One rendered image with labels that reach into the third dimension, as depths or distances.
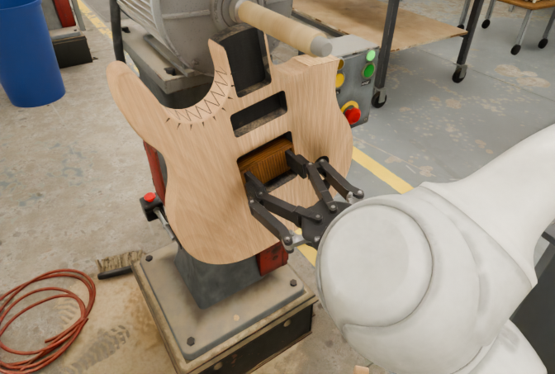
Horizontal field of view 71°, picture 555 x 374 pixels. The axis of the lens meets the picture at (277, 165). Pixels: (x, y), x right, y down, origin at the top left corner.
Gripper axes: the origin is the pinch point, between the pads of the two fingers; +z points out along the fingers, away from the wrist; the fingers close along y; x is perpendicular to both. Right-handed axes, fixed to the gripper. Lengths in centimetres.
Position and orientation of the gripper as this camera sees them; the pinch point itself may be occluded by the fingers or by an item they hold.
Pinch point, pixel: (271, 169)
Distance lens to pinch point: 61.8
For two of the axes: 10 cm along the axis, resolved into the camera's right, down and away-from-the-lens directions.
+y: 8.2, -4.6, 3.3
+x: -1.4, -7.4, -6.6
